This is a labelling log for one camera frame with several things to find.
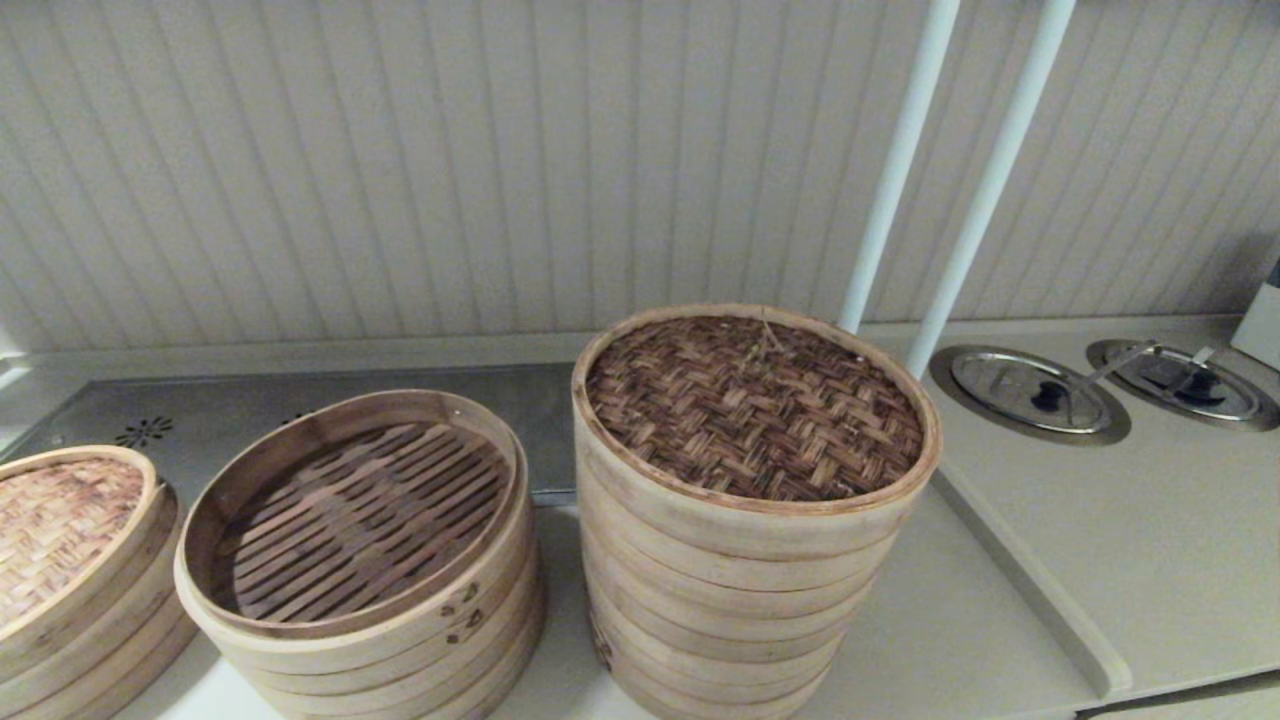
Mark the bamboo steamer stack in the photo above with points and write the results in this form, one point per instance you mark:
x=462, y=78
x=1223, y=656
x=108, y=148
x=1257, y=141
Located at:
x=720, y=620
x=120, y=660
x=400, y=660

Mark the round steel lid black knob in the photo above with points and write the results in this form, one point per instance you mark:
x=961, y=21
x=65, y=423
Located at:
x=1020, y=385
x=1220, y=400

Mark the pale woven bamboo steamer lid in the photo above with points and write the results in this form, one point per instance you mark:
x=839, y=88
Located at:
x=50, y=530

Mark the white metal pole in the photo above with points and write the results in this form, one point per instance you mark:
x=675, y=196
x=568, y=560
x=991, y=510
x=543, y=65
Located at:
x=897, y=170
x=990, y=180

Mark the stainless steel drain panel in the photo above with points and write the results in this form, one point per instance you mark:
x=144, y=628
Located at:
x=200, y=410

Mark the white container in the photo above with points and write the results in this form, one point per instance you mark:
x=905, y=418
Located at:
x=1262, y=325

